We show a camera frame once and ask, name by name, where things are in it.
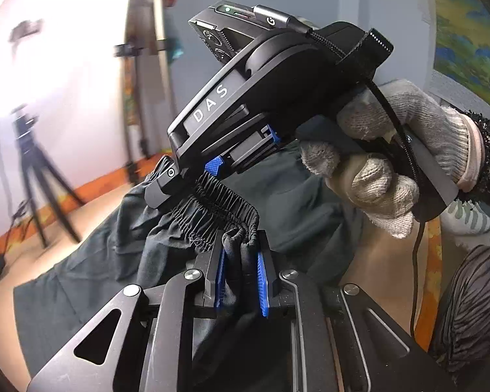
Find landscape painting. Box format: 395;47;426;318
431;0;490;103

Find black pants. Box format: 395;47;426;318
12;156;366;392

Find person's right hand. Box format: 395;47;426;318
299;79;486;239

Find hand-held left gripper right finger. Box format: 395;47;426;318
256;231;433;392

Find small black tripod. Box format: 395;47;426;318
10;104;86;250

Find green patterned white blanket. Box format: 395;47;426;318
441;196;490;254

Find tall grey tripod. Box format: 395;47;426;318
114;0;180;184

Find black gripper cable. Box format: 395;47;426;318
408;218;427;337

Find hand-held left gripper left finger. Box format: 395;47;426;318
26;237;229;392

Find dark striped garment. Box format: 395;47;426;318
427;245;490;374

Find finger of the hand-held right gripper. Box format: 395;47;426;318
145;157;188;209
203;124;282;178

